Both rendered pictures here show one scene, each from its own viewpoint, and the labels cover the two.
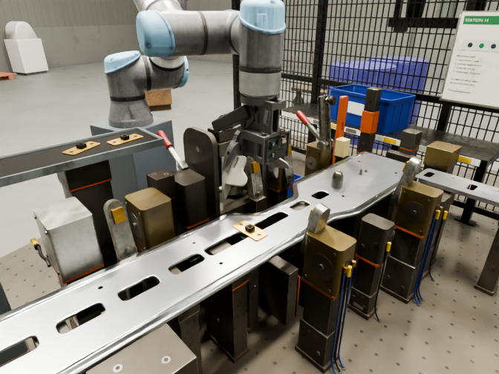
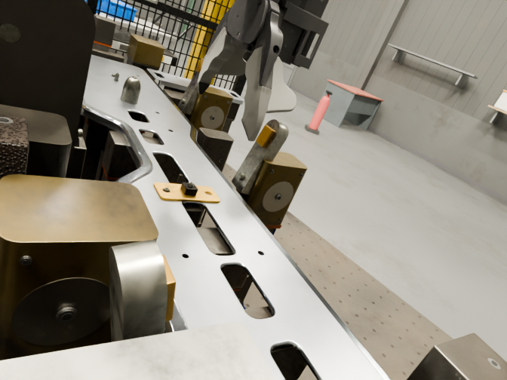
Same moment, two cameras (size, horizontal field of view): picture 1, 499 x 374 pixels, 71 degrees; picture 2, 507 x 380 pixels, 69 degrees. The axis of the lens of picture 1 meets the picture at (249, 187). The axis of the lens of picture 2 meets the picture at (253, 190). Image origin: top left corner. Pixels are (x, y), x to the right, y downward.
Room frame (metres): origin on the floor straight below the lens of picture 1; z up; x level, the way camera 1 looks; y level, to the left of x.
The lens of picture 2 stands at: (0.57, 0.42, 1.23)
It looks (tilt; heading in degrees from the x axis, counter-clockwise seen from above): 23 degrees down; 273
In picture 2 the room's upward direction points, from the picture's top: 23 degrees clockwise
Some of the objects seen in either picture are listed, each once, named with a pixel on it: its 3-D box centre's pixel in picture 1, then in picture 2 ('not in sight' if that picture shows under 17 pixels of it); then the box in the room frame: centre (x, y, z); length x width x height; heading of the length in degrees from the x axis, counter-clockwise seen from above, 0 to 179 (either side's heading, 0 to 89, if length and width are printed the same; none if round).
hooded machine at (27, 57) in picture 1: (25, 47); not in sight; (9.82, 5.86, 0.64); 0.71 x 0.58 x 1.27; 149
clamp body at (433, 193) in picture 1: (413, 246); (197, 156); (0.79, -0.45, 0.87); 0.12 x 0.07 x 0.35; 43
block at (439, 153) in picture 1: (431, 194); (133, 99); (1.08, -0.63, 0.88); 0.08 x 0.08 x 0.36; 43
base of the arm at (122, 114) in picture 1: (129, 107); not in sight; (1.21, 0.42, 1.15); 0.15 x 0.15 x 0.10
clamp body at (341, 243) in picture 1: (327, 305); (250, 241); (0.57, -0.17, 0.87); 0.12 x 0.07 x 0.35; 43
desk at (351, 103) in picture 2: not in sight; (348, 106); (-0.12, -7.61, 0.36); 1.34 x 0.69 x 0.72; 59
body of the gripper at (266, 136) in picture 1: (261, 127); (283, 1); (0.65, -0.02, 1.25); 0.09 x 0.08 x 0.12; 42
